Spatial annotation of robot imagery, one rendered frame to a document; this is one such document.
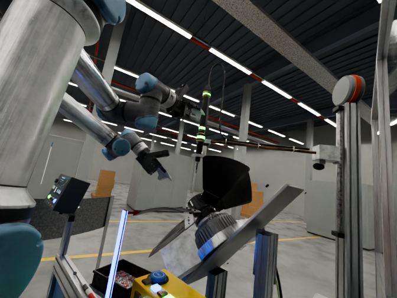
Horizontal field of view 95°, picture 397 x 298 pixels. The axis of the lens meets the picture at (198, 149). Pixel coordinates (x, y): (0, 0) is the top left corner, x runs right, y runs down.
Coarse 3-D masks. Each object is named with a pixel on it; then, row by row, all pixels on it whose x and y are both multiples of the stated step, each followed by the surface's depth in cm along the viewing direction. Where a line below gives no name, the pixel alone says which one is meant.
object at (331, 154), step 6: (318, 150) 87; (324, 150) 86; (330, 150) 86; (336, 150) 85; (312, 156) 93; (318, 156) 86; (324, 156) 85; (330, 156) 85; (336, 156) 85; (330, 162) 90; (336, 162) 87
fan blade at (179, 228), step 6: (180, 222) 102; (174, 228) 102; (180, 228) 97; (168, 234) 101; (174, 234) 96; (162, 240) 100; (168, 240) 94; (156, 246) 100; (162, 246) 93; (156, 252) 90
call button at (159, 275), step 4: (152, 272) 47; (156, 272) 47; (160, 272) 48; (152, 276) 45; (156, 276) 45; (160, 276) 46; (164, 276) 46; (152, 280) 45; (156, 280) 44; (160, 280) 45; (164, 280) 46
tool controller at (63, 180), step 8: (64, 176) 110; (56, 184) 113; (64, 184) 102; (72, 184) 102; (80, 184) 105; (88, 184) 108; (56, 192) 105; (64, 192) 99; (72, 192) 102; (80, 192) 105; (48, 200) 107; (56, 200) 99; (64, 200) 99; (72, 200) 102; (80, 200) 105; (56, 208) 97; (64, 208) 99; (72, 208) 102
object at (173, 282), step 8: (168, 272) 50; (136, 280) 44; (168, 280) 46; (176, 280) 47; (136, 288) 43; (144, 288) 42; (168, 288) 43; (176, 288) 43; (184, 288) 44; (192, 288) 44; (144, 296) 41; (152, 296) 40; (176, 296) 40; (184, 296) 41; (192, 296) 41; (200, 296) 42
